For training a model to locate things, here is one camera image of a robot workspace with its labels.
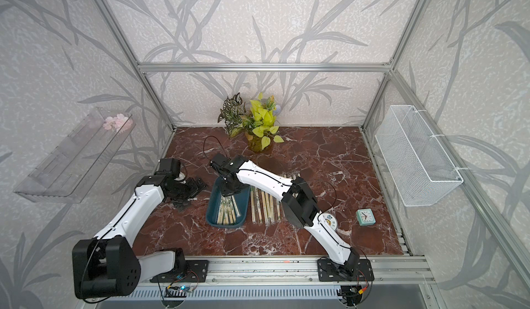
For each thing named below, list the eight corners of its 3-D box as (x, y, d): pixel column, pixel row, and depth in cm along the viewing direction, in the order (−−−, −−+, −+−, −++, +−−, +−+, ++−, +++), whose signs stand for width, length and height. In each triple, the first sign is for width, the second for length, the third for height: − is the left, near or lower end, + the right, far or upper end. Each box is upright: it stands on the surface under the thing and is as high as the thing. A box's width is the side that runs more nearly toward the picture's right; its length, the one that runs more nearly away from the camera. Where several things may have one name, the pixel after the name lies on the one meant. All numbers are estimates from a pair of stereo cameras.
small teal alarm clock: (359, 225, 87) (361, 223, 84) (355, 211, 91) (357, 208, 88) (374, 225, 87) (376, 223, 84) (370, 211, 91) (372, 208, 89)
